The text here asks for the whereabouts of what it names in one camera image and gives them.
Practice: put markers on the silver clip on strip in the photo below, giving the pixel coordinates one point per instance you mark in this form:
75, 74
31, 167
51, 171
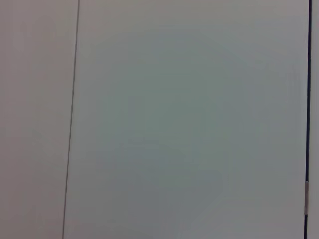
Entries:
306, 198

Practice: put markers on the black vertical wall strip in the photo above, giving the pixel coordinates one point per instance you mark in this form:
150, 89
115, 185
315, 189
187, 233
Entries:
309, 99

